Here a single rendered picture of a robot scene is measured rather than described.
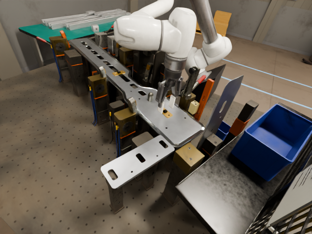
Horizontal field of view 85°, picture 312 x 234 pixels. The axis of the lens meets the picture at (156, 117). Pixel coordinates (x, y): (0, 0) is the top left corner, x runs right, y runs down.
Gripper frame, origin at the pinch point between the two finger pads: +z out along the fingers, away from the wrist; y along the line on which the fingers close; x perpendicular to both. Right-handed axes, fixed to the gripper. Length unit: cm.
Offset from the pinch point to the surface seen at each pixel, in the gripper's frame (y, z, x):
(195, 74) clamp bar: -14.8, -13.8, 1.5
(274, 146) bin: -24, 1, 46
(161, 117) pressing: 4.3, 4.7, 2.1
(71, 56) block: 19, 2, -76
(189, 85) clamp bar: -14.7, -7.1, -0.2
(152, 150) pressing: 20.2, 4.8, 15.3
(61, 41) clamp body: 18, 0, -102
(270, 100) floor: -280, 104, -4
